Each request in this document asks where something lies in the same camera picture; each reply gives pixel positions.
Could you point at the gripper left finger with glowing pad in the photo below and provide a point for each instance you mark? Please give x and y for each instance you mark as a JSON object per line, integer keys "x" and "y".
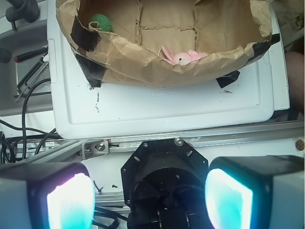
{"x": 57, "y": 195}

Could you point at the metal hex keys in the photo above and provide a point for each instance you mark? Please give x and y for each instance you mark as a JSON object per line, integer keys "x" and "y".
{"x": 30, "y": 76}

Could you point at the red handled screwdriver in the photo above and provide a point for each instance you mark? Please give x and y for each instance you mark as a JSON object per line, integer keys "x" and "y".
{"x": 29, "y": 55}

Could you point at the grey tool tray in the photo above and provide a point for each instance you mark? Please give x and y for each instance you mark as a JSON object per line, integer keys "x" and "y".
{"x": 17, "y": 78}

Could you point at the brown paper bag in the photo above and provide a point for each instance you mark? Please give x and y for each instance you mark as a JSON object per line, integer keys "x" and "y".
{"x": 234, "y": 34}

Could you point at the pink plush bunny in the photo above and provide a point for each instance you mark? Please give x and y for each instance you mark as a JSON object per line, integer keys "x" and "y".
{"x": 182, "y": 58}

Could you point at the black tape strip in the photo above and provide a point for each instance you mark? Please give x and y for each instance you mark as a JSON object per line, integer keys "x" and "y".
{"x": 87, "y": 40}

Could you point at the aluminium extrusion rail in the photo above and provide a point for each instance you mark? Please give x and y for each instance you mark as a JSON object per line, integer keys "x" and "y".
{"x": 278, "y": 138}

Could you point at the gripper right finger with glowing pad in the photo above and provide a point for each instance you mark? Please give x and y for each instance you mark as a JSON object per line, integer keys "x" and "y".
{"x": 256, "y": 192}

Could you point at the black octagonal mount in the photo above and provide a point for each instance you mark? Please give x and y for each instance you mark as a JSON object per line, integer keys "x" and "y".
{"x": 163, "y": 185}

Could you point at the grey clamp handle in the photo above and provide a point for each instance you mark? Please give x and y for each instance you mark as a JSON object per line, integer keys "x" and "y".
{"x": 22, "y": 9}

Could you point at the white plastic bin lid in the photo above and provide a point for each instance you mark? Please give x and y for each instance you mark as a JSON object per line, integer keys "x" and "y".
{"x": 82, "y": 111}

